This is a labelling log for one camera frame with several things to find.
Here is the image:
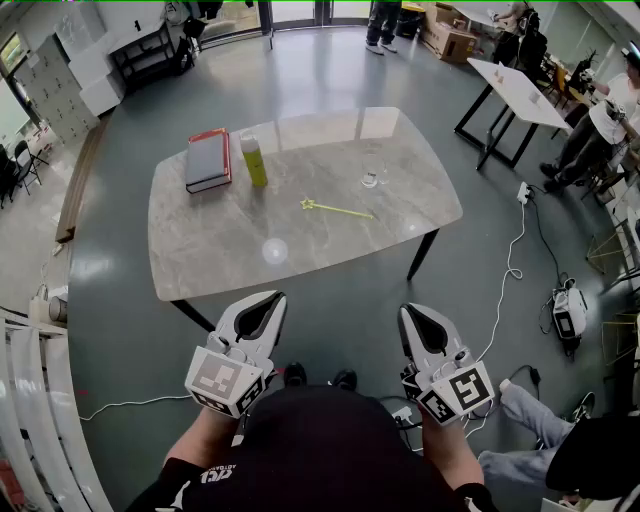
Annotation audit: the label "black table leg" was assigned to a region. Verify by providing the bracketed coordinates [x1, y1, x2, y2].
[406, 227, 442, 282]
[169, 298, 218, 334]

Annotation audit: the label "long white floor cable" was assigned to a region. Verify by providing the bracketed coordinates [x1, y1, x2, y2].
[77, 393, 194, 423]

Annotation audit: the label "white floor device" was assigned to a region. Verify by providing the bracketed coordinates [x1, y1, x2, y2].
[550, 285, 590, 352]

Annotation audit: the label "white table with black frame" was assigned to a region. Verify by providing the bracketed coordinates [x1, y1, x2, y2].
[453, 57, 574, 172]

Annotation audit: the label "yellow star wand stirrer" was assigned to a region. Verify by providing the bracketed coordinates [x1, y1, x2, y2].
[299, 198, 375, 221]

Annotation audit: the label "gold wire stool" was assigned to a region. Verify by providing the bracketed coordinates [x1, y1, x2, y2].
[585, 218, 637, 275]

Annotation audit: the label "red and grey book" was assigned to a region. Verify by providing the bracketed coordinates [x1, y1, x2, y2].
[184, 127, 234, 195]

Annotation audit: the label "person's left forearm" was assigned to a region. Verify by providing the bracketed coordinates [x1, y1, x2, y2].
[164, 398, 242, 472]

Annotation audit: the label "person's black shirt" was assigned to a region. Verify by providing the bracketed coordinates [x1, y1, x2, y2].
[124, 384, 507, 512]

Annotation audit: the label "person's right forearm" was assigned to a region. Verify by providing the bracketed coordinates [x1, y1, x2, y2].
[418, 408, 486, 490]

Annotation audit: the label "long wooden plank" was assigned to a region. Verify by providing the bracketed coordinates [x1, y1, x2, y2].
[54, 115, 112, 245]

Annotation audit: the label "clear drinking glass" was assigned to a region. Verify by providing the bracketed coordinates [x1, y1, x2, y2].
[360, 152, 393, 190]

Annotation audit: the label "black folding chair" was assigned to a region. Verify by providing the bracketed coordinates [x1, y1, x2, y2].
[12, 139, 51, 197]

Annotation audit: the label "person's black shoe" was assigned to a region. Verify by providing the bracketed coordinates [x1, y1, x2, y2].
[331, 368, 359, 393]
[282, 361, 308, 389]

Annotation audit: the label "black floor cable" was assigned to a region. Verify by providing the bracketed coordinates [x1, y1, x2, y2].
[527, 184, 570, 287]

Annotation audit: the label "white power strip cable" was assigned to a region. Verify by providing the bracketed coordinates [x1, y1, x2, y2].
[474, 199, 529, 364]

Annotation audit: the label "person's right black shoe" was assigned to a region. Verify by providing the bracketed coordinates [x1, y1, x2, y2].
[331, 368, 359, 393]

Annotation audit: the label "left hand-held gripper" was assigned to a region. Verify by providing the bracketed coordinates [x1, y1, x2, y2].
[184, 290, 289, 419]

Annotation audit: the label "brown cardboard box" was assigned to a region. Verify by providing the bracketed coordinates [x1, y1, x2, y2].
[422, 2, 479, 65]

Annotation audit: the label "person's left black shoe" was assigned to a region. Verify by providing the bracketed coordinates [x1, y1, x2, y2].
[282, 361, 308, 389]

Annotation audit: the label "green bottle with white cap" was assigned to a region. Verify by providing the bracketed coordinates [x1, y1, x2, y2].
[238, 129, 270, 189]

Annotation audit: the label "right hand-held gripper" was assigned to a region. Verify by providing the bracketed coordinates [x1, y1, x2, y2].
[398, 302, 496, 427]

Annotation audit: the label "black shelf unit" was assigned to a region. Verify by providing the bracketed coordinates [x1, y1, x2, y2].
[108, 23, 179, 94]

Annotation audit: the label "white metal frame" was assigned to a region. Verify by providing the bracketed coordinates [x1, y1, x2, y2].
[0, 304, 114, 512]

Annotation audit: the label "grey metal lockers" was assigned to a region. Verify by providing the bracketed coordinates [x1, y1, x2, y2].
[13, 33, 102, 148]

